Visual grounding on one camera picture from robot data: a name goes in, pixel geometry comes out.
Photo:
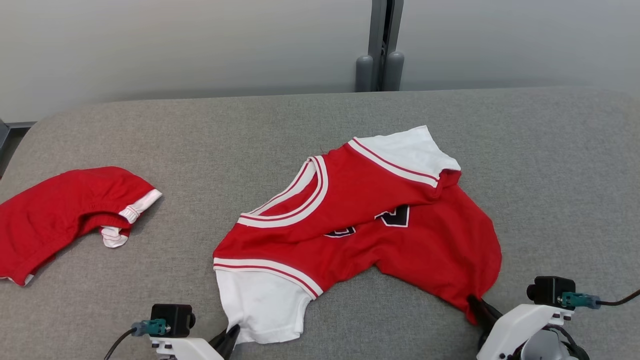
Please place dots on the teal right camera connector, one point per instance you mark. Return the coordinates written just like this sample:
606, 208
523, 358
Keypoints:
580, 300

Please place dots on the red shorts with white stripes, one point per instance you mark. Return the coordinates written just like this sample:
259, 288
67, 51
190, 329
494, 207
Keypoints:
50, 215

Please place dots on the teal camera connector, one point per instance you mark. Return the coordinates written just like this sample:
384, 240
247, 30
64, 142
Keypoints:
152, 327
580, 300

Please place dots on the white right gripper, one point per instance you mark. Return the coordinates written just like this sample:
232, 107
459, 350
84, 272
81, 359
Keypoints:
515, 330

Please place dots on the grey metal partition post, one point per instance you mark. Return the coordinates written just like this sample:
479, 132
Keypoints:
376, 30

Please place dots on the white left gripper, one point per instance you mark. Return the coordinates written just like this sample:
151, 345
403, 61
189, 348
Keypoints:
185, 349

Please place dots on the grey cylindrical post cap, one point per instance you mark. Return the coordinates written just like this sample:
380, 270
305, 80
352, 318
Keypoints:
364, 75
394, 72

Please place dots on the teal left camera connector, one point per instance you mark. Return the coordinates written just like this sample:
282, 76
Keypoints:
152, 327

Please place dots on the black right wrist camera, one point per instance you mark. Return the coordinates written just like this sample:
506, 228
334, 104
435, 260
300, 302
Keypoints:
547, 290

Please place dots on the red and white jersey shirt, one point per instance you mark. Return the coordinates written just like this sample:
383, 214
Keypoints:
400, 250

